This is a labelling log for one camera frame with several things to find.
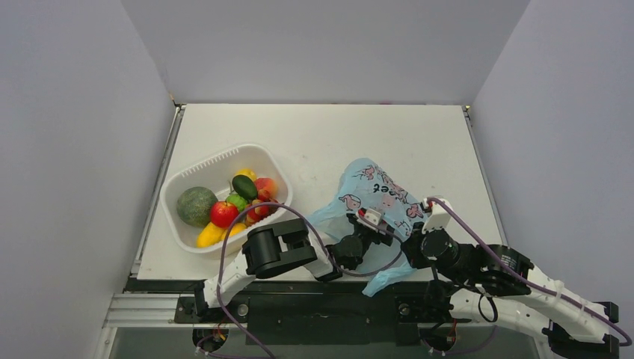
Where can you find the red fake apple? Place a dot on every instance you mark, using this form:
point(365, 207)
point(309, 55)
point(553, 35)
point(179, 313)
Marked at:
point(223, 213)

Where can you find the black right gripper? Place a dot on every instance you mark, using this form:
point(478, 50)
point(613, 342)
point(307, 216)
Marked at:
point(413, 237)

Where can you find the left aluminium table rail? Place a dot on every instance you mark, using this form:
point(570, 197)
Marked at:
point(160, 178)

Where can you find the white plastic basket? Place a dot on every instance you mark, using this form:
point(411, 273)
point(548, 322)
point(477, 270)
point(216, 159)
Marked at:
point(215, 174)

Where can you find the light blue printed plastic bag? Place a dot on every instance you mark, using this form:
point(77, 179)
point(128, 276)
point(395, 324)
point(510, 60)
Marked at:
point(365, 185)

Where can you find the green fake lime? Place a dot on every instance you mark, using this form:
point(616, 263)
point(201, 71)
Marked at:
point(238, 201)

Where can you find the yellow fake mango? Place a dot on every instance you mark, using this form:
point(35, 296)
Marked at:
point(212, 234)

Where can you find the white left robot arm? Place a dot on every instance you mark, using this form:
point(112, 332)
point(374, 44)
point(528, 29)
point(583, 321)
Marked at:
point(278, 248)

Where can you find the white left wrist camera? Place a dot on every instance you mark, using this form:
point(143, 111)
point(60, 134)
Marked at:
point(371, 218)

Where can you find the yellow fake lemon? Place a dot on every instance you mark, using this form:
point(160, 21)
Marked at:
point(247, 172)

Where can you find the dark green fake avocado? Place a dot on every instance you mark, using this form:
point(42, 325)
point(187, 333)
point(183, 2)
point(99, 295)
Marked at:
point(244, 187)

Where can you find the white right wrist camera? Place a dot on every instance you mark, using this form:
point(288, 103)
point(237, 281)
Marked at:
point(438, 217)

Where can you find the aluminium table edge rail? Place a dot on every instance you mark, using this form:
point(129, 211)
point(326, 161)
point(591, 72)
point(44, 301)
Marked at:
point(483, 168)

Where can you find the orange fake peach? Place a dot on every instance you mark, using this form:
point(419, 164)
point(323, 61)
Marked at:
point(266, 188)

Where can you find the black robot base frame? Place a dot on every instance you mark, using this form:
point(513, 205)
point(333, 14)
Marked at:
point(313, 313)

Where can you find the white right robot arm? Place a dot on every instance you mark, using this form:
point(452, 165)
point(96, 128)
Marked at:
point(535, 305)

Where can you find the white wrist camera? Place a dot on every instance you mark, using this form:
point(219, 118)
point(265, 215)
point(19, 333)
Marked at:
point(371, 218)
point(438, 217)

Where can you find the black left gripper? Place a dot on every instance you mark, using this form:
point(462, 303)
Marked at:
point(384, 238)

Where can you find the green fake melon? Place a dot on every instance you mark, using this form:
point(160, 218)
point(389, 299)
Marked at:
point(193, 206)

